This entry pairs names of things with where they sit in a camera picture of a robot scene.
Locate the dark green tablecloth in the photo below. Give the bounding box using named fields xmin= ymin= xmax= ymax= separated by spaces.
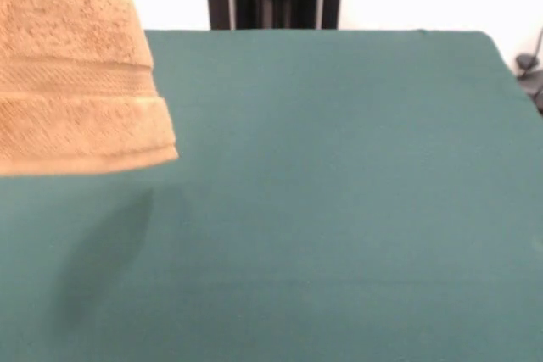
xmin=0 ymin=29 xmax=543 ymax=362

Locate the black clamp mount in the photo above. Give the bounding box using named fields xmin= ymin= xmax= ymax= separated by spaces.
xmin=515 ymin=53 xmax=543 ymax=117

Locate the orange terry towel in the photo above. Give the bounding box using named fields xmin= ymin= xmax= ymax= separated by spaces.
xmin=0 ymin=0 xmax=179 ymax=177

